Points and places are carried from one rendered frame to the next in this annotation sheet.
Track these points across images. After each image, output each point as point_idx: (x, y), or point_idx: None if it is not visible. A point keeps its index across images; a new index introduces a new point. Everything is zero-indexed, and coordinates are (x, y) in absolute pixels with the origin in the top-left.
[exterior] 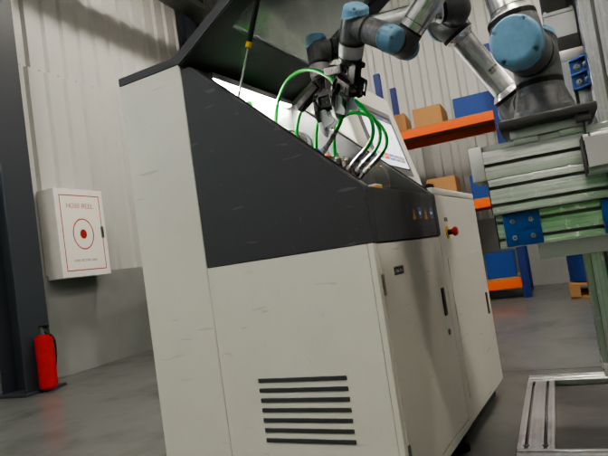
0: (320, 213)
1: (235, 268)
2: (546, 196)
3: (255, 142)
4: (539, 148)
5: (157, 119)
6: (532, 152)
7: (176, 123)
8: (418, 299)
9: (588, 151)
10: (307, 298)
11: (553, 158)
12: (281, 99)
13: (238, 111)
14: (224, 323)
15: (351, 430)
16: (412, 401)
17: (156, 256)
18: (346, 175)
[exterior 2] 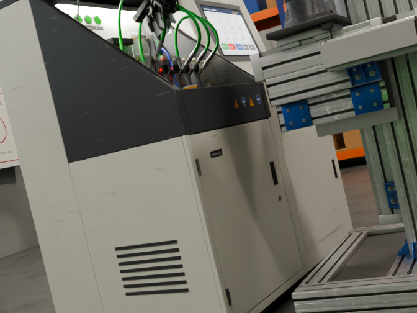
0: (146, 113)
1: (89, 161)
2: (309, 89)
3: (92, 58)
4: (300, 51)
5: (17, 43)
6: (295, 55)
7: (31, 45)
8: (240, 174)
9: (322, 56)
10: (143, 181)
11: (310, 59)
12: (128, 9)
13: (77, 33)
14: (85, 206)
15: (183, 281)
16: (231, 255)
17: (30, 156)
18: (161, 82)
